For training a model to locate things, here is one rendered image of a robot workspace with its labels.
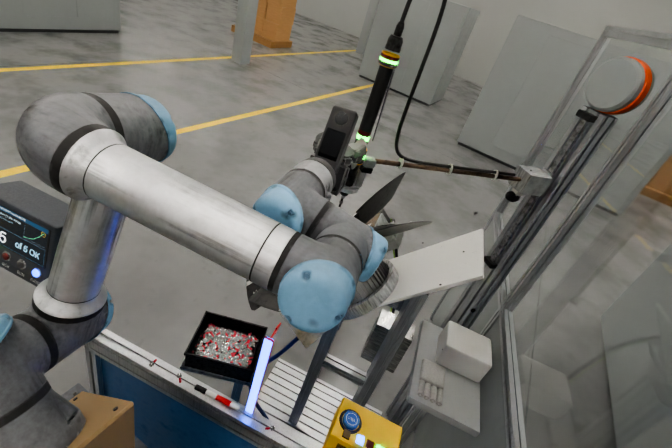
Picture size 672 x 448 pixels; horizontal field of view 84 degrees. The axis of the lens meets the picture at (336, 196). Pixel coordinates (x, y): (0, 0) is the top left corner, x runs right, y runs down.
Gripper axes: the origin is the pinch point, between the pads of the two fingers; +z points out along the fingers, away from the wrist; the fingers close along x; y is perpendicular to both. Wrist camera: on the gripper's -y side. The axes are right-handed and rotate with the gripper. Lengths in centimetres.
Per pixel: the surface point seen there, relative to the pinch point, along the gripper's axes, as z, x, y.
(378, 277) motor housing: 22, 18, 51
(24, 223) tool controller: -25, -67, 43
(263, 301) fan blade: -8, -8, 50
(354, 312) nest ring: 12, 16, 59
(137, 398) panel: -21, -37, 104
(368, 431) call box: -21, 29, 59
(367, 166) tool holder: 16.2, 3.4, 13.0
